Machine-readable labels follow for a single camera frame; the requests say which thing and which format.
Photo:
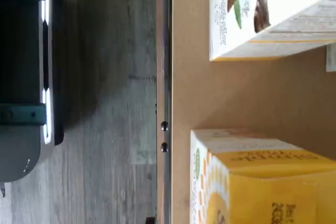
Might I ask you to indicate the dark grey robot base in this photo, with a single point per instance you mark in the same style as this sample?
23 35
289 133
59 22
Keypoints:
18 51

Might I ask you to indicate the light wooden shelf board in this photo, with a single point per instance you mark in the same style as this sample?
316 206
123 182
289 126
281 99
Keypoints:
189 90

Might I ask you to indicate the black metal shelf beam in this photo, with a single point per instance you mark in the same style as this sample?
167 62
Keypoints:
164 51

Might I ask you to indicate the white box with yellow edge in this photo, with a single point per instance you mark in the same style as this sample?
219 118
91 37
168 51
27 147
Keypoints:
236 24

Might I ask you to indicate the yellow and white box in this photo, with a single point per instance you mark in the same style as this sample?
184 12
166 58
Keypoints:
262 182

